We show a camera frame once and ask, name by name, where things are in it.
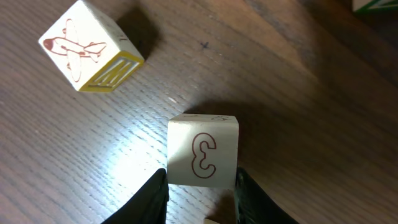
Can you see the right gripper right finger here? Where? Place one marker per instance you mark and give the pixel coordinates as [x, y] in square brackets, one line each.
[253, 205]

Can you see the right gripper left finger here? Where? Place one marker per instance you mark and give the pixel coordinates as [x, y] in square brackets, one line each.
[148, 205]

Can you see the white block green edge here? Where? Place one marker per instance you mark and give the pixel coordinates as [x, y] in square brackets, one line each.
[362, 6]

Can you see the white and yellow block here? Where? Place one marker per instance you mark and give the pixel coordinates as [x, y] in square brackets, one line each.
[202, 150]

